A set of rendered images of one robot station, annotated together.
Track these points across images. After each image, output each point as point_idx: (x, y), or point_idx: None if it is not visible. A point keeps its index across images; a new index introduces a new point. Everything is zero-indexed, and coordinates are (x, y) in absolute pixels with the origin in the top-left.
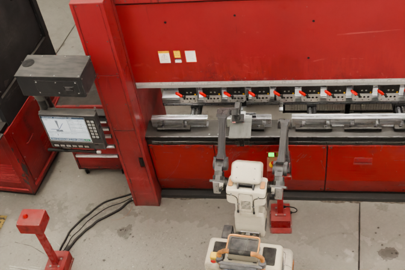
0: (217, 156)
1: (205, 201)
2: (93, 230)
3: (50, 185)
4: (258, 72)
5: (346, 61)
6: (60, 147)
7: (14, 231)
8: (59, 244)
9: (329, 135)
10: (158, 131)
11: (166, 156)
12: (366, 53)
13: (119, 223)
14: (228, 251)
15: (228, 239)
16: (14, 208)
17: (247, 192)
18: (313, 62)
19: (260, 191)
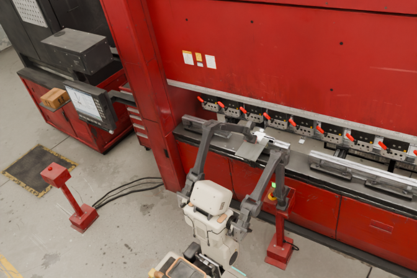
0: (192, 170)
1: None
2: (125, 198)
3: (118, 151)
4: (275, 94)
5: (378, 105)
6: (85, 119)
7: (76, 177)
8: (96, 200)
9: (345, 186)
10: (185, 130)
11: (189, 154)
12: (406, 100)
13: (146, 200)
14: (161, 277)
15: (175, 262)
16: (86, 160)
17: (201, 220)
18: (337, 96)
19: (215, 225)
